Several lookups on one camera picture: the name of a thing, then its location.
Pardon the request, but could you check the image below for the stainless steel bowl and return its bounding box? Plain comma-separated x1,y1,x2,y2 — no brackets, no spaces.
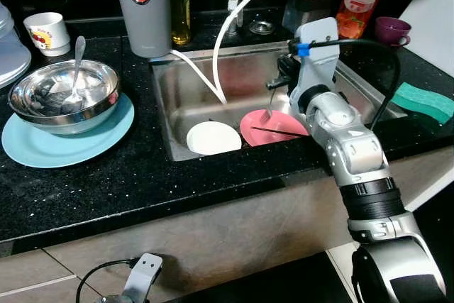
8,60,121,136

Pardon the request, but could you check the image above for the stainless steel sink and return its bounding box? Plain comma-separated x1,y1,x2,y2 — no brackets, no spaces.
150,36,409,162

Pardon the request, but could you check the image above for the red fruit print pouch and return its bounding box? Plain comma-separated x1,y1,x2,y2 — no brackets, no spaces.
335,0,393,40

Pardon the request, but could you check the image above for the silver metal fork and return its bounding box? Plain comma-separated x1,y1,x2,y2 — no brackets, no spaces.
258,92,275,127

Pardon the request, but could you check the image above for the grey brown kitchen cabinet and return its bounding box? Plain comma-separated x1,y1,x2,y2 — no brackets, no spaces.
0,145,454,297

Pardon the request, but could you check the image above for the green sponge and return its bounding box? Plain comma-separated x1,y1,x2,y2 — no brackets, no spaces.
391,81,454,126

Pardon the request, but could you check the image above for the pink plate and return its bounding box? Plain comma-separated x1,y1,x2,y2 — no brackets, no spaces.
239,109,311,148

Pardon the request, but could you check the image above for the white flexible hose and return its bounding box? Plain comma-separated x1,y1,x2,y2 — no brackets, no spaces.
170,0,317,106

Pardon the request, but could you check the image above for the glass bottle of yellow oil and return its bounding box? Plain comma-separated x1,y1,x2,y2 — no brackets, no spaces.
169,0,193,47

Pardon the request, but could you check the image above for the blender jar with fruit label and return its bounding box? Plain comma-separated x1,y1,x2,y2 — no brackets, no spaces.
282,0,331,35

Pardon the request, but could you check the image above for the small white plate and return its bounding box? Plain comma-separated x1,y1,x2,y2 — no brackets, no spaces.
186,121,243,156

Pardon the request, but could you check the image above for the grey thermos with red label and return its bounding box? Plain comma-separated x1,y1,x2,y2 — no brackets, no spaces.
111,0,173,60

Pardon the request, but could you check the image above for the silver metal spoon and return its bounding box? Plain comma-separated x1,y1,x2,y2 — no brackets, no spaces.
65,35,87,105

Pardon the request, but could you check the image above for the round metal strainer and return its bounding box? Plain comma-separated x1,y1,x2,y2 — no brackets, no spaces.
248,20,277,36

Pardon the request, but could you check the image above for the light blue plate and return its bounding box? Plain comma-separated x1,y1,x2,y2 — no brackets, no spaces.
1,92,135,170

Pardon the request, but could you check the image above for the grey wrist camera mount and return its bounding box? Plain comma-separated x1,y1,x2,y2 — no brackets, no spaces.
122,253,164,302
293,17,341,99

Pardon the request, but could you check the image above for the white cutting board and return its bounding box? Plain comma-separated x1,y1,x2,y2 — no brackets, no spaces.
397,0,454,78

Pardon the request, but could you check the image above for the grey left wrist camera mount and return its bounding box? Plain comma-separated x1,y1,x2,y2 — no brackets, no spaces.
122,253,164,302

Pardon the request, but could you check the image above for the white mug with cartoon print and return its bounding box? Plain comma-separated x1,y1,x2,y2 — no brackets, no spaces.
23,12,72,57

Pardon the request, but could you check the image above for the purple cup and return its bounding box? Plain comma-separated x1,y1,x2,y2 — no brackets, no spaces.
374,16,413,48

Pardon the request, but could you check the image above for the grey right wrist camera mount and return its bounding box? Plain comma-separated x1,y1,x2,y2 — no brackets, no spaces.
293,17,341,99

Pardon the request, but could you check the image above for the thin dark chopstick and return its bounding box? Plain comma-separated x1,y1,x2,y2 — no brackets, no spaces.
249,123,308,138

